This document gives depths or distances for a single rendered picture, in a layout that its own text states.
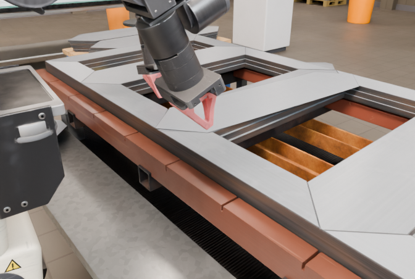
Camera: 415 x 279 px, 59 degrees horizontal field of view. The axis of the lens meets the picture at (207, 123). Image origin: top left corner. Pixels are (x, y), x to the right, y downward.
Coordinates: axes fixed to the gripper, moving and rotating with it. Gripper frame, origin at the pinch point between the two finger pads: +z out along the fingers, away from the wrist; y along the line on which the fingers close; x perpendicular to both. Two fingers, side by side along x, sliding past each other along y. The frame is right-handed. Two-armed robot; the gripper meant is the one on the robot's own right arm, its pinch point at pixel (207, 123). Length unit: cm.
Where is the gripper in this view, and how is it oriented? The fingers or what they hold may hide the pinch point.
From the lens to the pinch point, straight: 60.0
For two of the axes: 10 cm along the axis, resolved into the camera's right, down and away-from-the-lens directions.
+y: -5.6, -3.6, 7.4
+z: 3.5, 7.1, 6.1
